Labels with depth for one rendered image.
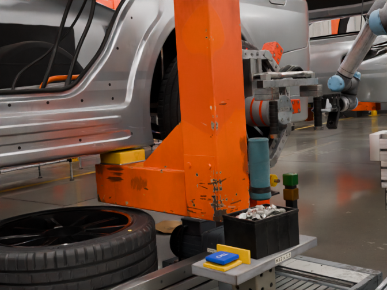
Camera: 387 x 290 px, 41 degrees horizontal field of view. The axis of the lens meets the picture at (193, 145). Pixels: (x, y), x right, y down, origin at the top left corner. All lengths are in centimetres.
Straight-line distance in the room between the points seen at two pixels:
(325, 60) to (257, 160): 269
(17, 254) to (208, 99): 75
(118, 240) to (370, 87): 337
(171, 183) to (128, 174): 24
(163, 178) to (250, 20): 114
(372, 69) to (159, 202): 309
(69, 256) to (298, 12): 202
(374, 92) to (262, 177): 265
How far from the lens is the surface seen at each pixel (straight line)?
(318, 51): 481
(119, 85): 209
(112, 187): 210
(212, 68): 166
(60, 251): 163
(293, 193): 175
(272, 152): 247
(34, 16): 395
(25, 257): 165
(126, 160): 208
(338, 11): 594
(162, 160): 189
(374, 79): 467
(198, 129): 171
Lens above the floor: 95
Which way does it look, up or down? 6 degrees down
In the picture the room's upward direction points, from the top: 4 degrees counter-clockwise
